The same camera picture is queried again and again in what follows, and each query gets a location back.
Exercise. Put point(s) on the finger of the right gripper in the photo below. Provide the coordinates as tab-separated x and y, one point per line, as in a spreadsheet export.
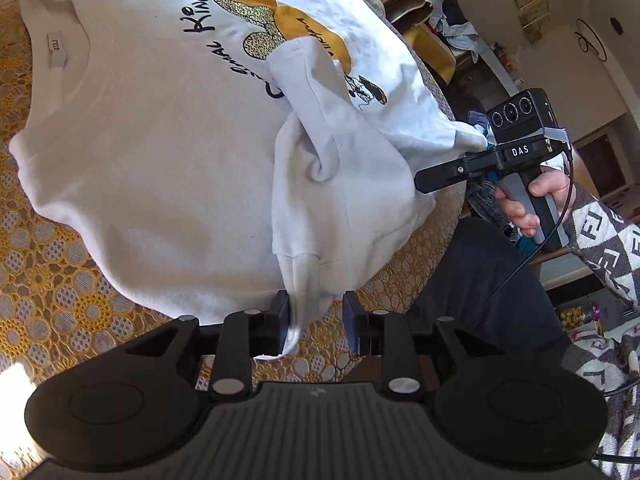
471	166

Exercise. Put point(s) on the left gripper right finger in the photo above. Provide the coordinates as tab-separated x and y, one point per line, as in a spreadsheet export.
385	334

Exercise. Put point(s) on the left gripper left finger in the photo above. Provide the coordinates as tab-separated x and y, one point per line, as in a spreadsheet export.
243	336

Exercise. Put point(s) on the white printed sweatshirt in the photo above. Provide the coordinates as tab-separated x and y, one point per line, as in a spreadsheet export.
213	152

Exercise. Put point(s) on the patterned sleeve right forearm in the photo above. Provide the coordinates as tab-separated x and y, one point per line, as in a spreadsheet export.
607	243

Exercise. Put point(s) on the clothes pile on chair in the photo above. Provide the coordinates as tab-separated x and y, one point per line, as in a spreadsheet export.
481	193

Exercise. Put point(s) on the clothes pile on armchair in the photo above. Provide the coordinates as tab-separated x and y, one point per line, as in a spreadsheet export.
449	21

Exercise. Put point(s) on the person right hand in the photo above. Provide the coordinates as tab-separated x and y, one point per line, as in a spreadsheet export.
551	182

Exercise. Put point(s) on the dining table white cloth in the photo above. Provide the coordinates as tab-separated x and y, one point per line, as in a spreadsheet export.
505	67

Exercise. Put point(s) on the person dark trousers leg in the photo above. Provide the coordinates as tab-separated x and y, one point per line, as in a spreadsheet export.
473	284

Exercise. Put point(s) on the armchair with yellow cover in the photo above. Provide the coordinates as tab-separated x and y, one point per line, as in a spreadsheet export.
410	18

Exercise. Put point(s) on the round table lace cloth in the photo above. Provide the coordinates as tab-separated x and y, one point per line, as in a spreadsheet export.
58	310

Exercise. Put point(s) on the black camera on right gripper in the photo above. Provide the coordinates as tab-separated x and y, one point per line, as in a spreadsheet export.
521	115

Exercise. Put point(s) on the ceiling ring lamp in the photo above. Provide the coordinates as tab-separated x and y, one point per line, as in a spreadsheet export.
589	41

